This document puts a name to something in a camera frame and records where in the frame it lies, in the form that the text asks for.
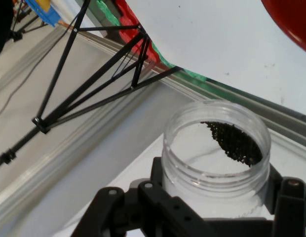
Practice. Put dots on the aluminium rail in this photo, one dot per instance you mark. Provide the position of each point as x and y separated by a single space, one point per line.
279 116

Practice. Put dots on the clear plastic jar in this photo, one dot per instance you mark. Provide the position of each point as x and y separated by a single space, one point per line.
212 187

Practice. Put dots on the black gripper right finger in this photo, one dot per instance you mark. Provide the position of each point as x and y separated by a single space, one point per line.
291 205

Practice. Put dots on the small black stand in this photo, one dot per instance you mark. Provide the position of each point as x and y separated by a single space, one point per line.
17 35

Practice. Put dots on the blue plastic crate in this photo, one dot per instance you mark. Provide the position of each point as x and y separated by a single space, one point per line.
50 17

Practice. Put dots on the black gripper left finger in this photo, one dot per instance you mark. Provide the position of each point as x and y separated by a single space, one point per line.
155 209

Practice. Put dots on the black tripod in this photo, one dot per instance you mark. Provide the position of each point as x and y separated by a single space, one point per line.
40 124

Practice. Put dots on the red and black bowl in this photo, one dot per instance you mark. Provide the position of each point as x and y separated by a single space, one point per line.
291 22

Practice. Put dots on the black seeds heap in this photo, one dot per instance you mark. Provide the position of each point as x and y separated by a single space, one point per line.
239 145

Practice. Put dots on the large black object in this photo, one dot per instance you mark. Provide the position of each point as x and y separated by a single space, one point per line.
2 24

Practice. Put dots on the red foam blocks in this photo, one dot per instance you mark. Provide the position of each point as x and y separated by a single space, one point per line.
128 32

